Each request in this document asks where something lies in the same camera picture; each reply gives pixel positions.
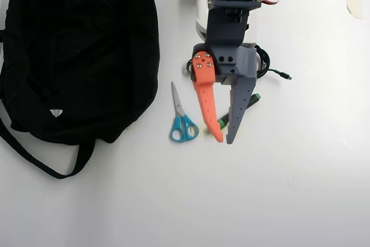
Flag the blue handled scissors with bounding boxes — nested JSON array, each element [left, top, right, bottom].
[[169, 81, 200, 143]]

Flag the black coiled USB cable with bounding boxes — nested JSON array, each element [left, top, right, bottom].
[[254, 44, 293, 82]]

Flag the black fabric bag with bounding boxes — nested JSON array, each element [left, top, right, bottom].
[[0, 0, 161, 180]]

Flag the green capped black marker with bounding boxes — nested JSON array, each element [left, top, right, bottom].
[[216, 93, 261, 130]]

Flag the torn masking tape piece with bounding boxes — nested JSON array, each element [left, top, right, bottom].
[[345, 0, 364, 21]]

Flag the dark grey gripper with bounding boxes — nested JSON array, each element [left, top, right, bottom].
[[190, 42, 258, 145]]

